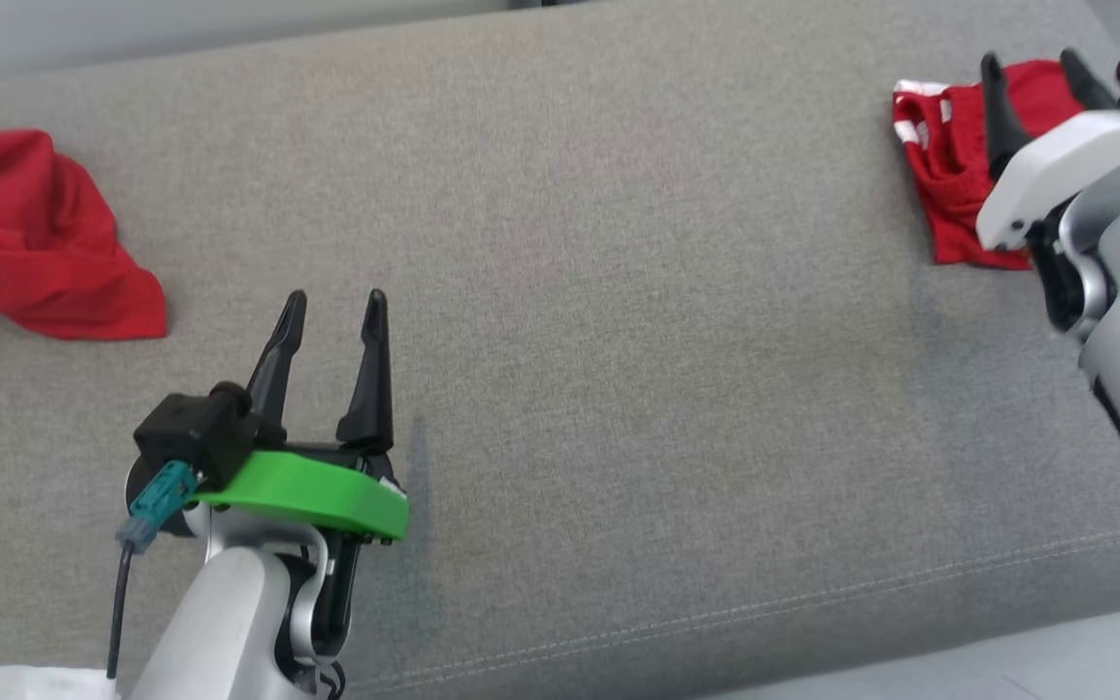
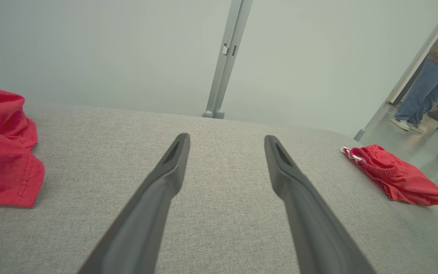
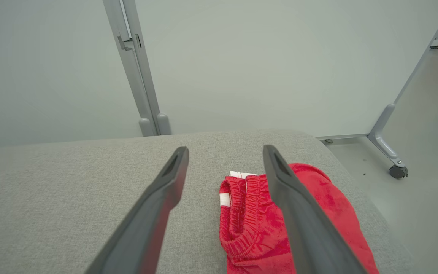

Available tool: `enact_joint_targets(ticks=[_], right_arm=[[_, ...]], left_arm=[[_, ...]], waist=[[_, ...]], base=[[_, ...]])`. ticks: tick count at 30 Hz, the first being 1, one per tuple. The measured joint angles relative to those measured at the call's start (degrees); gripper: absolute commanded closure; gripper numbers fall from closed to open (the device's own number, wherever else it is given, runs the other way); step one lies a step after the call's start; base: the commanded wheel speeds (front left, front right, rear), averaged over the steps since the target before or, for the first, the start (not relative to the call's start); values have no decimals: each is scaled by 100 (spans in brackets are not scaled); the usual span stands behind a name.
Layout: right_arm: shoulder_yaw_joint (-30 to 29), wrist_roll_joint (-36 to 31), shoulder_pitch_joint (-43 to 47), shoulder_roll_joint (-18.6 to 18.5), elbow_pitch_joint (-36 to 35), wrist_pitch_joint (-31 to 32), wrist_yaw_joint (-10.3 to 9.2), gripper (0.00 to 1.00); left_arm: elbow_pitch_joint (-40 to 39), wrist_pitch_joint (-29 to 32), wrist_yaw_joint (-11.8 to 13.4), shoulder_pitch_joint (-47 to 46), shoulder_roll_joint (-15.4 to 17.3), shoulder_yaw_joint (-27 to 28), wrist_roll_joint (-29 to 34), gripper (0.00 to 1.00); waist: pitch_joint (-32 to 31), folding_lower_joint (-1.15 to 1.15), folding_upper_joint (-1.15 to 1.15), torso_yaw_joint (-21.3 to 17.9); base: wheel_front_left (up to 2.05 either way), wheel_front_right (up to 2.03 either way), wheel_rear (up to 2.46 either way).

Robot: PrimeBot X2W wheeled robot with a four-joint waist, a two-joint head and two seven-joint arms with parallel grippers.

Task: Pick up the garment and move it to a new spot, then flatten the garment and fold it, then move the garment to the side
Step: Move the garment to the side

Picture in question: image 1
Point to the grey fabric sofa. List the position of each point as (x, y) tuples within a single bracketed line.
[(618, 340)]

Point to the red Bulls 23 shorts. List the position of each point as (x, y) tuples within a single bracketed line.
[(954, 175)]

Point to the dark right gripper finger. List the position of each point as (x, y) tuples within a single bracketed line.
[(1000, 117), (1087, 86)]

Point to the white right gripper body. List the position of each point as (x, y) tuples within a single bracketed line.
[(1056, 165)]

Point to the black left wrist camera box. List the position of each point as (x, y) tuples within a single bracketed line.
[(195, 433)]

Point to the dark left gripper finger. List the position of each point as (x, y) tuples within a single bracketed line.
[(278, 369), (372, 379)]

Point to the red basketball jersey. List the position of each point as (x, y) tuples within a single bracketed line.
[(35, 243)]

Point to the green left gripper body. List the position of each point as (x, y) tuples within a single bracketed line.
[(317, 491)]

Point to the teal left camera connector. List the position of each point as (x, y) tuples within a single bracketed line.
[(157, 506)]

